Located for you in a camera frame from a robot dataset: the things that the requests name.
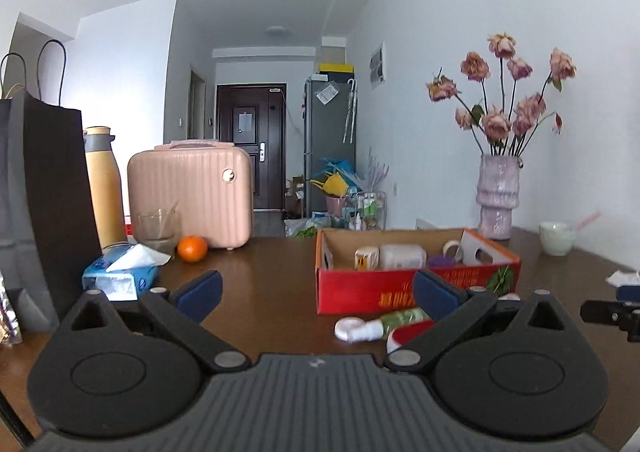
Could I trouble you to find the wire rack with bottles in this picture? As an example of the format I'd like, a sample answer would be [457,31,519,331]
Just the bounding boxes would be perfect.
[345,187,387,231]

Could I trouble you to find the dried pink roses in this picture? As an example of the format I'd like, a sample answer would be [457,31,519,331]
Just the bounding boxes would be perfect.
[426,32,577,157]

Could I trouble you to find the dark brown door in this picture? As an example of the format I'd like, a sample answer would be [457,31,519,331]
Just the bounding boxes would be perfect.
[216,84,287,211]

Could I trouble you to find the small yellow white box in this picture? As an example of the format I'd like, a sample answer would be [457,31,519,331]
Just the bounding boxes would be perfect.
[354,247,381,271]

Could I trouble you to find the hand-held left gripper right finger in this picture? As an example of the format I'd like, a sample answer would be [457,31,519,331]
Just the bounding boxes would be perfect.
[384,270,576,374]

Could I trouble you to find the blue yellow plastic pile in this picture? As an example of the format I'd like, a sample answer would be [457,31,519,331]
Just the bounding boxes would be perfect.
[309,158,358,197]

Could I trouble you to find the clear drinking glass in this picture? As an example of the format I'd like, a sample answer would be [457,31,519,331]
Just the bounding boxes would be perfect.
[136,209,182,255]

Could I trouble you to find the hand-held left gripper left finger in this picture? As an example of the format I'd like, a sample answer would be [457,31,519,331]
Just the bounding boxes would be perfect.
[65,270,251,374]

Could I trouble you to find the black paper bag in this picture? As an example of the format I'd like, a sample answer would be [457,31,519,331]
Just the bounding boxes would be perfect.
[0,39,103,333]

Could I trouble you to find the purple dried grasses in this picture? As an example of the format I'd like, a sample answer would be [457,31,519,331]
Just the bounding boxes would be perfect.
[362,147,390,193]

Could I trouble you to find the crumpled white tissue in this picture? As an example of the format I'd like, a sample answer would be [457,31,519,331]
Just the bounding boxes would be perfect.
[606,270,640,289]

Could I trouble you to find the yellow thermos bottle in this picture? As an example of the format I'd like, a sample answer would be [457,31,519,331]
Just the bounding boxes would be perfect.
[82,126,128,249]

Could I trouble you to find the silver foil packet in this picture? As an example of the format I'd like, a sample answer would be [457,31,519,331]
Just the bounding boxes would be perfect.
[0,272,23,348]

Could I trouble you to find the grey refrigerator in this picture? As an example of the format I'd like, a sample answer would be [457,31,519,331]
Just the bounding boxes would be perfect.
[304,78,357,217]

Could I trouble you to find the cardboard boxes by door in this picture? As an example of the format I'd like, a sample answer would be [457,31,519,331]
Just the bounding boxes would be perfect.
[286,176,306,213]

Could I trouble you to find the red cardboard box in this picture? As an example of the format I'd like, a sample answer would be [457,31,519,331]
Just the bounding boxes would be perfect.
[315,227,522,315]

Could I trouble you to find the plastic bag with greens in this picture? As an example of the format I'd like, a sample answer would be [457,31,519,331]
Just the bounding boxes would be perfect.
[285,214,321,239]

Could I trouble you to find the blue tissue pack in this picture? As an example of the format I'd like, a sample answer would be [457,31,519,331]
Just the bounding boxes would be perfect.
[81,243,172,301]

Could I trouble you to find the white folded umbrella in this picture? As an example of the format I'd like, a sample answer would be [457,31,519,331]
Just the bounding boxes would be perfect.
[343,78,359,144]

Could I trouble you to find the green white tube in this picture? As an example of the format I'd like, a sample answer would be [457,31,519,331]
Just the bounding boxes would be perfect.
[380,308,432,334]

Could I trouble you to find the translucent plastic bottle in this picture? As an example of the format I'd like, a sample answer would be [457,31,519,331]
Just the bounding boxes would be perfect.
[379,244,427,271]

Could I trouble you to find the pink hard suitcase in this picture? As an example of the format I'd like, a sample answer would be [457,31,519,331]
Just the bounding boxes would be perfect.
[127,140,254,251]

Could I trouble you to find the white wall panel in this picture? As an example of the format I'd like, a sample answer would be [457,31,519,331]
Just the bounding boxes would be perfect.
[369,42,387,90]

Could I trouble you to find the orange fruit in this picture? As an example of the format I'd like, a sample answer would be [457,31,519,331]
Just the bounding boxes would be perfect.
[177,235,208,263]

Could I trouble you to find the purple ceramic vase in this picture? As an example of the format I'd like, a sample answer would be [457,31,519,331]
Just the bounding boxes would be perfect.
[475,154,522,241]

